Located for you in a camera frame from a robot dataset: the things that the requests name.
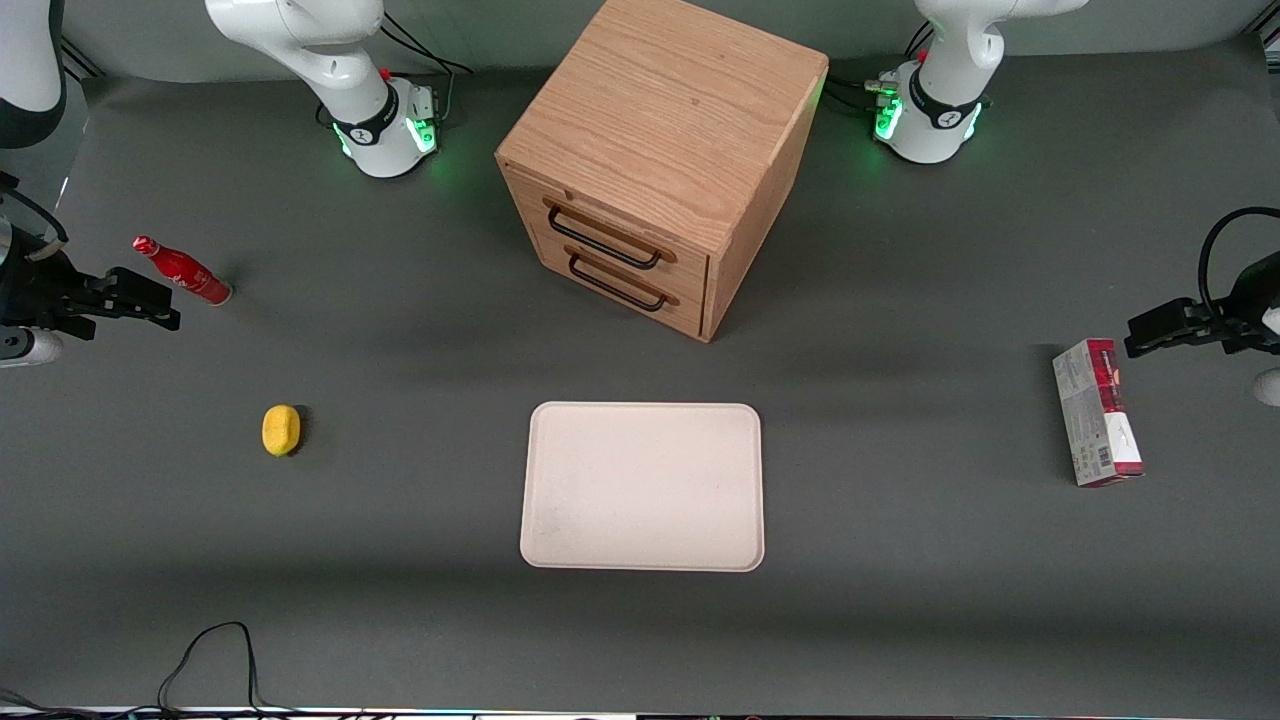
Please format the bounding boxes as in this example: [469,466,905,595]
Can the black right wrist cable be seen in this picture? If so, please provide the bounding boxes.
[0,172,70,263]

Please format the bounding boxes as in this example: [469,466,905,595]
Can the black metal drawer handle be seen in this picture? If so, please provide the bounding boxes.
[565,248,682,314]
[543,197,680,272]

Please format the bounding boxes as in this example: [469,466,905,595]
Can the black arm base cable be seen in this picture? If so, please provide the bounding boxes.
[823,20,936,119]
[378,12,474,125]

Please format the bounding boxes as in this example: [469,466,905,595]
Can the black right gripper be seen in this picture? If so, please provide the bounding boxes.
[0,238,182,341]

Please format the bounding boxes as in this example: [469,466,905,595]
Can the dark aluminium frame rail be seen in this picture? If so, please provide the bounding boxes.
[60,38,107,83]

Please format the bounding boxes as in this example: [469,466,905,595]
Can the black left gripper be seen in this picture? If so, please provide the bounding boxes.
[1124,252,1280,360]

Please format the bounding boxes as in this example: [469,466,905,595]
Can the yellow lemon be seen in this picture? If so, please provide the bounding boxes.
[261,404,302,458]

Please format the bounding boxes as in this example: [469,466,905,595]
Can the black right arm base cable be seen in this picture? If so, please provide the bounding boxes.
[378,12,474,125]

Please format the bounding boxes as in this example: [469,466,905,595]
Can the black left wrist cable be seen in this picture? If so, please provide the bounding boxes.
[1197,206,1280,323]

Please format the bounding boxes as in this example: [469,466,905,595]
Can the cream rectangular tray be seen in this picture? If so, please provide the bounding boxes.
[519,401,767,574]

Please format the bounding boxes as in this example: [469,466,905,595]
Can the red coke bottle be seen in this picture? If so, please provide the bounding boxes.
[132,235,234,307]

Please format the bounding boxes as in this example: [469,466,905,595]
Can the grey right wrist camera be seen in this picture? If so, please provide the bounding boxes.
[0,329,64,369]

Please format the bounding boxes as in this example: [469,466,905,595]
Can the red and grey carton box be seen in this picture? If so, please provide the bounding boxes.
[1051,338,1146,489]

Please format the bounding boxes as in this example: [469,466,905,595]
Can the wooden drawer cabinet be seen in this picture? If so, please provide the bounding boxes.
[494,0,830,344]

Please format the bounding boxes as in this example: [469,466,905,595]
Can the thin black looped cable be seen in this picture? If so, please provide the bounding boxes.
[0,621,301,720]

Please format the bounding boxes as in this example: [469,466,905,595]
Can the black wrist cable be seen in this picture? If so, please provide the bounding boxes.
[1197,206,1280,323]
[0,172,70,263]

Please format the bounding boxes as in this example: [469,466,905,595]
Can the black left arm base cable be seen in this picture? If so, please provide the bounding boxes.
[823,20,936,119]

